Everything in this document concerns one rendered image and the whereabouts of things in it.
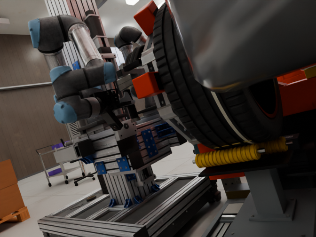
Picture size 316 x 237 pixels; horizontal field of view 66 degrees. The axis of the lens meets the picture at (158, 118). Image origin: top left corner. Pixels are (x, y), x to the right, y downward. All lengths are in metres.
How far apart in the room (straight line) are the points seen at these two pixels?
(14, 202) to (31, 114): 9.01
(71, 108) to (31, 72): 12.36
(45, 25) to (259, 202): 1.15
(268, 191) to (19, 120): 11.73
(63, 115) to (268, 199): 0.82
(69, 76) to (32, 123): 11.57
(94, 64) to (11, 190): 3.01
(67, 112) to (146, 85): 0.27
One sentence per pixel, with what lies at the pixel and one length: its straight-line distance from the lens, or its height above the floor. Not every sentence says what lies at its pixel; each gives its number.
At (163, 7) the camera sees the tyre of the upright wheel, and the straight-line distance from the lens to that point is 0.93.
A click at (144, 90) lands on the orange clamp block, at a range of 0.80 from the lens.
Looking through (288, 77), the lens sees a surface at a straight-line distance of 3.44.
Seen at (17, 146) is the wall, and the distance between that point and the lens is 12.07.
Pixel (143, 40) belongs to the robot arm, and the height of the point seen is 1.31.
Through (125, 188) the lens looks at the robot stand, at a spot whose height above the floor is 0.34.
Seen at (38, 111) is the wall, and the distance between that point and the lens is 12.67.
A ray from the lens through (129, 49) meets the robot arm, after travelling 1.97.
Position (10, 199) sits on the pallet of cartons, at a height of 0.33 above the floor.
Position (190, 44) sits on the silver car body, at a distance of 0.16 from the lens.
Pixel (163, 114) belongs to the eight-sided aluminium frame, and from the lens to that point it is 0.88.
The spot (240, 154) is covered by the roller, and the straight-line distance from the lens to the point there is 0.93.
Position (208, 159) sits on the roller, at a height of 0.52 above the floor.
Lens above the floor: 0.74
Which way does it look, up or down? 1 degrees down
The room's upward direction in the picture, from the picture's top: 18 degrees counter-clockwise
